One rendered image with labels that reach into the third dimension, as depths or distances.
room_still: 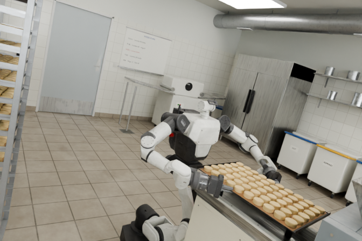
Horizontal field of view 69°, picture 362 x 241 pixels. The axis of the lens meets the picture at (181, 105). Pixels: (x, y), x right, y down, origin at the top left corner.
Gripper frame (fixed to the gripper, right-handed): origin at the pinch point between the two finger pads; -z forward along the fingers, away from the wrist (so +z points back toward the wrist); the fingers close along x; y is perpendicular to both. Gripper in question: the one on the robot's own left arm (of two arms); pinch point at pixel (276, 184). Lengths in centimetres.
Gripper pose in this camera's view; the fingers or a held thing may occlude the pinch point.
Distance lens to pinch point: 174.8
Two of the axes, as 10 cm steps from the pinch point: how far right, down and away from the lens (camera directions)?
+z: 0.8, -1.4, 9.9
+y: 9.7, 2.5, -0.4
